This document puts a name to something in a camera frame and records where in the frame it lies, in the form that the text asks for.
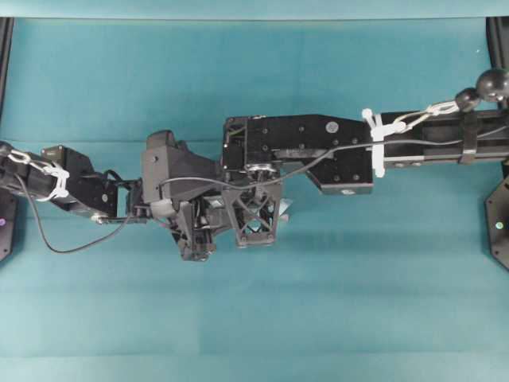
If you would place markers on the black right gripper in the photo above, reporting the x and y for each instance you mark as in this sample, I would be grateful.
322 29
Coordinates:
252 205

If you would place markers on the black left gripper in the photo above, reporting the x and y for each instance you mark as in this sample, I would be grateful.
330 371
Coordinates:
195 223

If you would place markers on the silver zip bag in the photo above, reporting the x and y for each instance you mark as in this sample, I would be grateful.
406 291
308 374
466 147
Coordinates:
284 209

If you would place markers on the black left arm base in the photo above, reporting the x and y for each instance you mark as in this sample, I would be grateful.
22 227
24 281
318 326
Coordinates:
9 204

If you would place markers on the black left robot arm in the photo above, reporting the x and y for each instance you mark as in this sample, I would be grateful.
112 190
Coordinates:
104 197

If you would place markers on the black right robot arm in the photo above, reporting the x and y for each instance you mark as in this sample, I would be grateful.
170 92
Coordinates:
338 156

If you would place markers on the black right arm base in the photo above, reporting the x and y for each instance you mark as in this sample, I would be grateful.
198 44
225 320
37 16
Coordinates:
496 208

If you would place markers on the white zip tie left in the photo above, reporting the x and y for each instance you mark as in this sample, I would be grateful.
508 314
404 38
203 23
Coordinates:
49 169

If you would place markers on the white zip tie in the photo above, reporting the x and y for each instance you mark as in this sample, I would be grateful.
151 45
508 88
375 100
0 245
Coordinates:
49 169
379 131

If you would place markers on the white zip tie right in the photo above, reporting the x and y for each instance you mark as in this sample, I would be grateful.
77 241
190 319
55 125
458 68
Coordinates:
379 131

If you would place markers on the silver carabiner right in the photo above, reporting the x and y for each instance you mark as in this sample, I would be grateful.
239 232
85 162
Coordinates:
412 119

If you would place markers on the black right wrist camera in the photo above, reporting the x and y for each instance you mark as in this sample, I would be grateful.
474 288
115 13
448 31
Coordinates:
171 173

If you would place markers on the black ball joint mount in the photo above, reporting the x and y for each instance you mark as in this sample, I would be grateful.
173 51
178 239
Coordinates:
491 86

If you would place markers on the black frame post left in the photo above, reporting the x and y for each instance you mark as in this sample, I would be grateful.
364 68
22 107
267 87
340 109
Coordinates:
6 35

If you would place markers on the black frame post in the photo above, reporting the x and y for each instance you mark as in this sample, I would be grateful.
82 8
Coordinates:
6 35
497 30

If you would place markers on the black frame post right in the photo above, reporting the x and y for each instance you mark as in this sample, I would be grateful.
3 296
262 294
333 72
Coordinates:
497 30

